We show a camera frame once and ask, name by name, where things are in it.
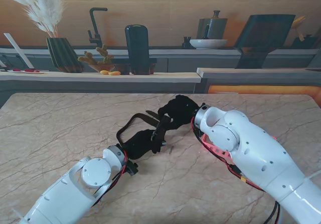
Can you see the plate with red slices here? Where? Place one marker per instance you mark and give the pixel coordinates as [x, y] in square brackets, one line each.
[30, 70]

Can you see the dark blue rounded container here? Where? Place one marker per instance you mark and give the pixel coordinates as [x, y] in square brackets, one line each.
[137, 48]

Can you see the dark brown woven belt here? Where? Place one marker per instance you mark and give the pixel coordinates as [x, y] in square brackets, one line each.
[125, 128]

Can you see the grey kitchen counter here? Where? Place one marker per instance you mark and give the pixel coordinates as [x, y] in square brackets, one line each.
[100, 83]

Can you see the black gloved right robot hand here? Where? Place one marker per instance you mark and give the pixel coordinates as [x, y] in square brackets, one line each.
[181, 111]

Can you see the white pampas grass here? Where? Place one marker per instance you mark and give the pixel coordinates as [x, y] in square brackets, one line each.
[42, 15]

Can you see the yellow brown cactus plant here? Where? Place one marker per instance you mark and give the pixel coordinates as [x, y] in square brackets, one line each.
[87, 58]

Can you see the orange fruit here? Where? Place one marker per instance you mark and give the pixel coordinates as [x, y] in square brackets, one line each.
[114, 73]

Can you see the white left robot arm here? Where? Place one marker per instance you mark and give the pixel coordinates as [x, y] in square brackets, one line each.
[65, 194]

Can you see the pink plastic storage basket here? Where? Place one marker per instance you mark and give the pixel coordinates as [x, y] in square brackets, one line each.
[213, 147]

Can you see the small black holder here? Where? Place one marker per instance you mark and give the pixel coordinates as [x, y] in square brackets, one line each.
[186, 43]

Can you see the yellow kitchen utensil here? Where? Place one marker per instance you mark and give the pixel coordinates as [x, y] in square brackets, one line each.
[298, 23]

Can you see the black kitchen faucet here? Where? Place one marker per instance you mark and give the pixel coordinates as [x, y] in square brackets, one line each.
[93, 23]

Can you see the dark angled range hood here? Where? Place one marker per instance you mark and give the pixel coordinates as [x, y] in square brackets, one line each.
[263, 33]

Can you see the grey lidded jar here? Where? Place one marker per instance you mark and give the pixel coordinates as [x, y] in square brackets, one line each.
[213, 28]

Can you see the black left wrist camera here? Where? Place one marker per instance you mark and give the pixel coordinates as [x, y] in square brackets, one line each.
[133, 169]

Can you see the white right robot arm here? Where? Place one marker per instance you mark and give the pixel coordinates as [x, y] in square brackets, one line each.
[250, 146]

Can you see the yellow and tan toy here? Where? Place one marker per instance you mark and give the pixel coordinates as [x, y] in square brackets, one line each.
[104, 71]

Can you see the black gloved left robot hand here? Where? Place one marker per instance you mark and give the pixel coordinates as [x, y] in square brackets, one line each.
[140, 144]

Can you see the dark ribbed vase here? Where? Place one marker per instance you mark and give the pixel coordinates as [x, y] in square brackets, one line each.
[62, 55]

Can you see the dark utensil holder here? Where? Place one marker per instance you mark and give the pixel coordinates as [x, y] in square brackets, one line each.
[306, 43]

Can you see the white ceramic bowl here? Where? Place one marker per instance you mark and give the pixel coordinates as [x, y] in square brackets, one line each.
[208, 44]

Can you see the white leaning board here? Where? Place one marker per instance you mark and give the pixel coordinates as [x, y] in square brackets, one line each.
[18, 50]

